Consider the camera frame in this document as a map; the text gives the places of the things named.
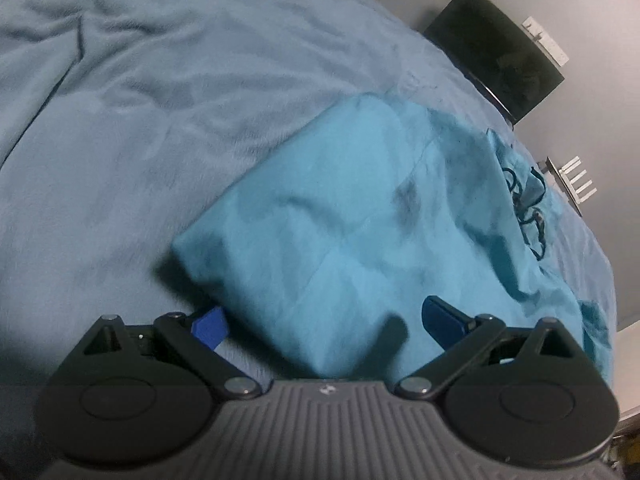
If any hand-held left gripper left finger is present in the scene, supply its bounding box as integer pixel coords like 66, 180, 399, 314
62, 306, 264, 402

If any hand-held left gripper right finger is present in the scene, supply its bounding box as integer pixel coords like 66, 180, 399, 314
394, 296, 589, 402

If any teal zip jacket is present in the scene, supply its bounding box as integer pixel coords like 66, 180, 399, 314
171, 92, 614, 386

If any grey-blue bed blanket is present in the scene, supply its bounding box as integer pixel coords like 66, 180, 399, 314
0, 0, 619, 391

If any black monitor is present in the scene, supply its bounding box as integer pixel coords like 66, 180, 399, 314
423, 0, 566, 127

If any white wall power strip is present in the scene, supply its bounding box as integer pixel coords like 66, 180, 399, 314
522, 16, 570, 66

